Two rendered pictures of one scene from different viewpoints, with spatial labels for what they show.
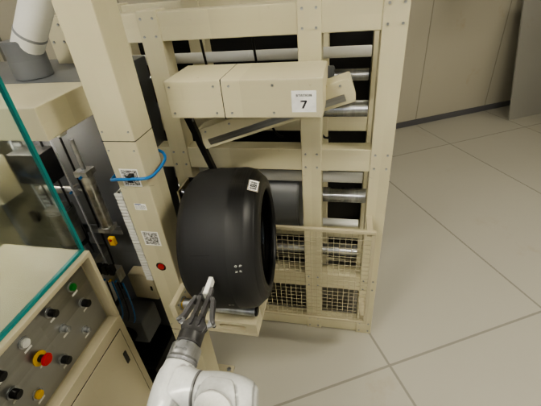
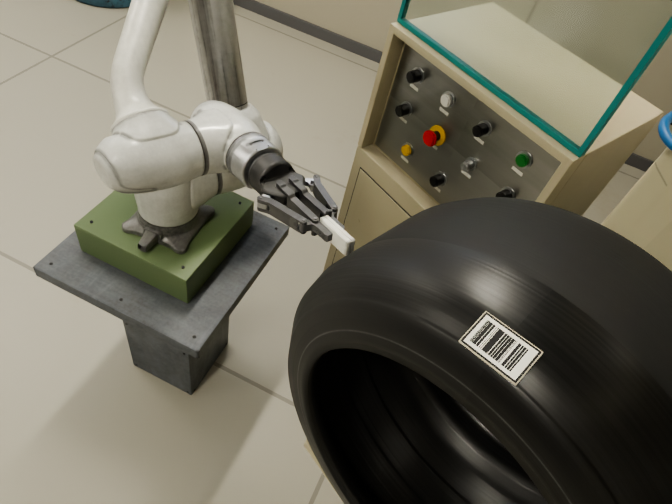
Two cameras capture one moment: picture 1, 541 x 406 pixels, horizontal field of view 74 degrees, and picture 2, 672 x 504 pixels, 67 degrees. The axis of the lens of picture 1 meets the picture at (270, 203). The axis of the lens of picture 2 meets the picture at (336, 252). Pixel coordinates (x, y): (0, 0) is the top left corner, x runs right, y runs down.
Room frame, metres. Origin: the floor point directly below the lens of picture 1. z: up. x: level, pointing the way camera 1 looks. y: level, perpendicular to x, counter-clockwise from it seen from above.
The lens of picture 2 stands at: (1.09, -0.25, 1.82)
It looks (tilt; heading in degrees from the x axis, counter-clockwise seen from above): 49 degrees down; 115
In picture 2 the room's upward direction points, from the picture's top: 16 degrees clockwise
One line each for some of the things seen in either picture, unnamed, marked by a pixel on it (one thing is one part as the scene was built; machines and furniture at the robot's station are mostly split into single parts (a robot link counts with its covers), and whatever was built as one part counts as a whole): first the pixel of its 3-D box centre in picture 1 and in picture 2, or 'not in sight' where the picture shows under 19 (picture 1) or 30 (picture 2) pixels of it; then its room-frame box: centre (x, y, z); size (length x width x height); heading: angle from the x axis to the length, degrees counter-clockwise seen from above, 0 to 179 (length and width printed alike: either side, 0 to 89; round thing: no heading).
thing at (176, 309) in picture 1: (192, 279); not in sight; (1.24, 0.41, 0.90); 0.40 x 0.03 x 0.10; 166
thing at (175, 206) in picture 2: not in sight; (170, 173); (0.31, 0.35, 0.92); 0.18 x 0.16 x 0.22; 75
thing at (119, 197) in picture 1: (138, 237); not in sight; (1.23, 0.58, 1.19); 0.05 x 0.04 x 0.48; 166
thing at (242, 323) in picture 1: (220, 316); not in sight; (1.06, 0.27, 0.84); 0.36 x 0.09 x 0.06; 76
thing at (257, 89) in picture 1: (249, 89); not in sight; (1.45, 0.04, 1.71); 0.61 x 0.25 x 0.15; 76
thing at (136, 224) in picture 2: not in sight; (165, 218); (0.31, 0.32, 0.78); 0.22 x 0.18 x 0.06; 109
